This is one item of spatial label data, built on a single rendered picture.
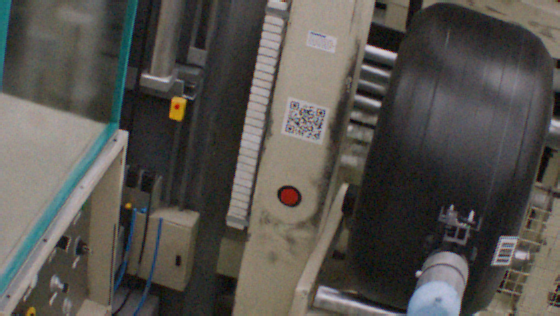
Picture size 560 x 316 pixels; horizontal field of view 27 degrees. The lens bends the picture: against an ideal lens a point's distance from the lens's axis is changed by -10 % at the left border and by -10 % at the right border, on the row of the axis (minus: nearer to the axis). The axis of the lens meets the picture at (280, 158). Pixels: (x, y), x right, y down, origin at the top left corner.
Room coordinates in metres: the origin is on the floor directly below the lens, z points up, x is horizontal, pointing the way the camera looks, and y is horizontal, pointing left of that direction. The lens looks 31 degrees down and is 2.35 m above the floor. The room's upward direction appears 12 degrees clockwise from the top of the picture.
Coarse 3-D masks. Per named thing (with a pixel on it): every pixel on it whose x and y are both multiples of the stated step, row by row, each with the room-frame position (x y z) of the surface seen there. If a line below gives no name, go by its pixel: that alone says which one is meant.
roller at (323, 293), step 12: (324, 288) 1.91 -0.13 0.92; (312, 300) 1.90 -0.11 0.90; (324, 300) 1.89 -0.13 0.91; (336, 300) 1.89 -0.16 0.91; (348, 300) 1.90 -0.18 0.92; (360, 300) 1.90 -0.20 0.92; (372, 300) 1.90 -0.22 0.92; (348, 312) 1.89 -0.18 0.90; (360, 312) 1.88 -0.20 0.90; (372, 312) 1.88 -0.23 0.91; (384, 312) 1.88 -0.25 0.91; (396, 312) 1.88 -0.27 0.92
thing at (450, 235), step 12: (444, 216) 1.65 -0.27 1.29; (444, 228) 1.61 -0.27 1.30; (456, 228) 1.60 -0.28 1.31; (468, 228) 1.60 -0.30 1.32; (432, 240) 1.60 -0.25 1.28; (444, 240) 1.55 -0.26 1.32; (456, 240) 1.55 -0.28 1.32; (468, 240) 1.60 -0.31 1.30; (432, 252) 1.55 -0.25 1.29; (456, 252) 1.55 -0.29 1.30; (468, 252) 1.59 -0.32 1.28; (468, 264) 1.60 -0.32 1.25
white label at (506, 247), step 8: (504, 240) 1.74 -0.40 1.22; (512, 240) 1.74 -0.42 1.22; (496, 248) 1.74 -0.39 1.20; (504, 248) 1.74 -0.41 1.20; (512, 248) 1.74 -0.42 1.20; (496, 256) 1.73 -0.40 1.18; (504, 256) 1.74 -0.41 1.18; (512, 256) 1.74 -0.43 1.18; (496, 264) 1.73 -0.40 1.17; (504, 264) 1.74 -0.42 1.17
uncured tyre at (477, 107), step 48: (432, 48) 1.93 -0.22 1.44; (480, 48) 1.95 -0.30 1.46; (528, 48) 1.99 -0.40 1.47; (384, 96) 1.91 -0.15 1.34; (432, 96) 1.85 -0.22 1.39; (480, 96) 1.86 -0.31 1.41; (528, 96) 1.87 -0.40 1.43; (384, 144) 1.82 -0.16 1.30; (432, 144) 1.79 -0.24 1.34; (480, 144) 1.80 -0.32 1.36; (528, 144) 1.81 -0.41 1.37; (384, 192) 1.77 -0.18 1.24; (432, 192) 1.76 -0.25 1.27; (480, 192) 1.76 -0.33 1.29; (528, 192) 1.78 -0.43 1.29; (384, 240) 1.76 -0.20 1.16; (480, 240) 1.73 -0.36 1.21; (384, 288) 1.79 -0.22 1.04; (480, 288) 1.74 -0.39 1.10
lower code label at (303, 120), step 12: (288, 108) 1.99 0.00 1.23; (300, 108) 1.99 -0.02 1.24; (312, 108) 1.99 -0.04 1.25; (324, 108) 1.98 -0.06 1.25; (288, 120) 1.99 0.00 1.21; (300, 120) 1.99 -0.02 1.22; (312, 120) 1.99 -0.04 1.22; (324, 120) 1.98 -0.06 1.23; (288, 132) 1.99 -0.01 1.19; (300, 132) 1.99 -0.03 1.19; (312, 132) 1.98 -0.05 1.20; (324, 132) 1.98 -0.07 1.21
